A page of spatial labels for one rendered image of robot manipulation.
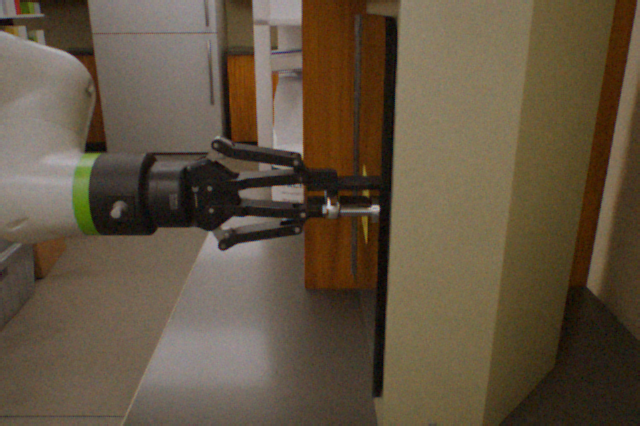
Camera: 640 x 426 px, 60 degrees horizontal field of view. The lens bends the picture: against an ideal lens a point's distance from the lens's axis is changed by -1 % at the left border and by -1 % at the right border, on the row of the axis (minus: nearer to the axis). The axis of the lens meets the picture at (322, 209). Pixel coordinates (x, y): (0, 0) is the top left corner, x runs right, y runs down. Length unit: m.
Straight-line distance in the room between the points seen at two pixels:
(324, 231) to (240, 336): 0.22
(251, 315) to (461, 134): 0.51
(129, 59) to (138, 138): 0.75
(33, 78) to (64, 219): 0.16
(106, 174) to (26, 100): 0.13
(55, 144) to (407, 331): 0.43
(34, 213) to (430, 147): 0.41
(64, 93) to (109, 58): 5.01
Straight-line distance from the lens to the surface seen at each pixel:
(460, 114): 0.52
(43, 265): 3.40
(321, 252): 0.95
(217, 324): 0.89
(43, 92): 0.70
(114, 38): 5.68
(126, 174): 0.62
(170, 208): 0.62
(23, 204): 0.65
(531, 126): 0.56
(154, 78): 5.61
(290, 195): 1.24
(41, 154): 0.67
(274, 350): 0.82
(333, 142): 0.89
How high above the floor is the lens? 1.40
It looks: 20 degrees down
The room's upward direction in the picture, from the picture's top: straight up
